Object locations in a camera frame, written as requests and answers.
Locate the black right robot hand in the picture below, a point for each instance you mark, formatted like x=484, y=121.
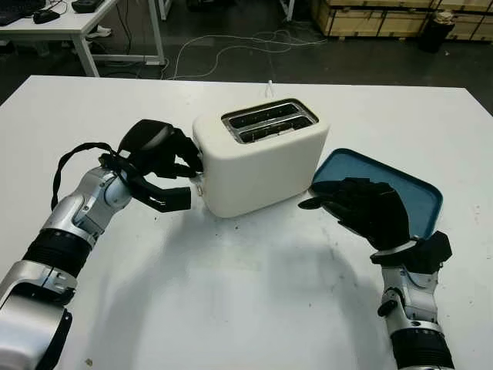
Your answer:
x=373, y=212

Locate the white shoe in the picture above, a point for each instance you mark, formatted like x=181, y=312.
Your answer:
x=102, y=32

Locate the black bin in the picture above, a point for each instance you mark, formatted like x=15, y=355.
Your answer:
x=435, y=34

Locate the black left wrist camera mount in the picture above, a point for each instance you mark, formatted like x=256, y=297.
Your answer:
x=173, y=198

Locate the black computer mouse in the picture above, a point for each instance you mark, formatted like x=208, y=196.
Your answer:
x=45, y=16

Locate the black desktop device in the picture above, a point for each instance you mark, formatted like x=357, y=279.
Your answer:
x=88, y=4

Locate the black keyboard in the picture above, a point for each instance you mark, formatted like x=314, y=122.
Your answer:
x=15, y=11

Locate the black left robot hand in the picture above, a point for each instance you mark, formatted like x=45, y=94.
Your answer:
x=154, y=142

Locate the white office desk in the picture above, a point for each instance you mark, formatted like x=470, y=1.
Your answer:
x=58, y=29

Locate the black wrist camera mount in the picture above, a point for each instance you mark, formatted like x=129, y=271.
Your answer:
x=173, y=198
x=427, y=250

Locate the white toaster lever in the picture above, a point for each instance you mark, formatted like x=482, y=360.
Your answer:
x=198, y=179

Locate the white two-slot toaster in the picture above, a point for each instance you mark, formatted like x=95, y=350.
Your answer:
x=262, y=177

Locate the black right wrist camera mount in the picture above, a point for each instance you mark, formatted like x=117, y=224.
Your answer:
x=427, y=250

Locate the wooden crate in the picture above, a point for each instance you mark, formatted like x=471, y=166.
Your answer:
x=369, y=19

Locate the blue plastic tray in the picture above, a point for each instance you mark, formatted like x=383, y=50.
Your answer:
x=416, y=200

